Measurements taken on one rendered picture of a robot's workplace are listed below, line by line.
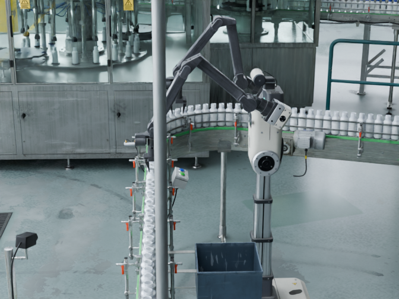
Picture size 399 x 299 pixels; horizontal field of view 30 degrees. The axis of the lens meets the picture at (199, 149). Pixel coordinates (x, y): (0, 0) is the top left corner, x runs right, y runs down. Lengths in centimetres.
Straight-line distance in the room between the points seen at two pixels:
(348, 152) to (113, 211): 222
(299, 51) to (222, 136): 381
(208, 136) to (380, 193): 219
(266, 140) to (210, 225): 217
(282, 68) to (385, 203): 289
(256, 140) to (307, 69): 509
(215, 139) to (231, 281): 210
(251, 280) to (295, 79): 585
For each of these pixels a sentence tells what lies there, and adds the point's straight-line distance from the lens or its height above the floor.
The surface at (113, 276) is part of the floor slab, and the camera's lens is 552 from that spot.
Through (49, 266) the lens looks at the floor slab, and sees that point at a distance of 572.
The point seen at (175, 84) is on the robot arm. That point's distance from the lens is 394.
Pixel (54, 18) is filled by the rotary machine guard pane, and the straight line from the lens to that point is 713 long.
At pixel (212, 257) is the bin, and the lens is 388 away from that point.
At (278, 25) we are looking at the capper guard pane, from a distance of 909.
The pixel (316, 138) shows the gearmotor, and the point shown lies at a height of 101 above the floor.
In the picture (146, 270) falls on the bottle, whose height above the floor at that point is 116.
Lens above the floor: 267
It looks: 19 degrees down
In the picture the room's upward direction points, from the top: straight up
